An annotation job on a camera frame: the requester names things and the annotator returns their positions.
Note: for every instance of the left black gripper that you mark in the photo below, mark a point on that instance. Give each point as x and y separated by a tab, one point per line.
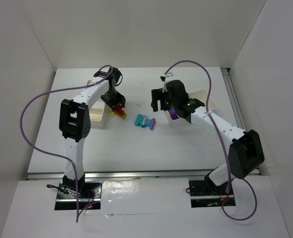
114	99

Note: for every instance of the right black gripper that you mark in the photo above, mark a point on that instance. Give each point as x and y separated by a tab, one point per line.
157	98

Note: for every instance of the red yellow green lego pile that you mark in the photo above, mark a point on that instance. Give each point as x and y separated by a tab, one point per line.
118	111

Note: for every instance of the purple curved lego base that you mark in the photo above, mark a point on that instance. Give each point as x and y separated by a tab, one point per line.
152	123

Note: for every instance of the teal character lego figure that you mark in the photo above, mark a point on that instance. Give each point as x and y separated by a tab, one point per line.
142	121

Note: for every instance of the purple printed lego brick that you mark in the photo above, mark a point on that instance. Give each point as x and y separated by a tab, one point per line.
173	114

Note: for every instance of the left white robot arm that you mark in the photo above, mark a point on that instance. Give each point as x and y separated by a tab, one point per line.
75	124

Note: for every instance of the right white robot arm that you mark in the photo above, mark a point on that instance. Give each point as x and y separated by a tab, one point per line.
243	149

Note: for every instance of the left white divided tray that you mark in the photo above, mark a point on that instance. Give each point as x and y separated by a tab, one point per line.
97	106

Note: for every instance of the aluminium rail right side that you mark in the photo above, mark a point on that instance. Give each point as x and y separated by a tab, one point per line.
233	98

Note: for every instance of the aluminium rail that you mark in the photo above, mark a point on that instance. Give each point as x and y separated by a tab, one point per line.
233	98
129	174

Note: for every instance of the aluminium rail front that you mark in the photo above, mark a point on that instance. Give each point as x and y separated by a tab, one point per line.
129	174

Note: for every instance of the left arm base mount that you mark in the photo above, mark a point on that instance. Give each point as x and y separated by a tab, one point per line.
89	196

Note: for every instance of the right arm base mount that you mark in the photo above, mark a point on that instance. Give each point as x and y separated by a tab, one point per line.
204	193

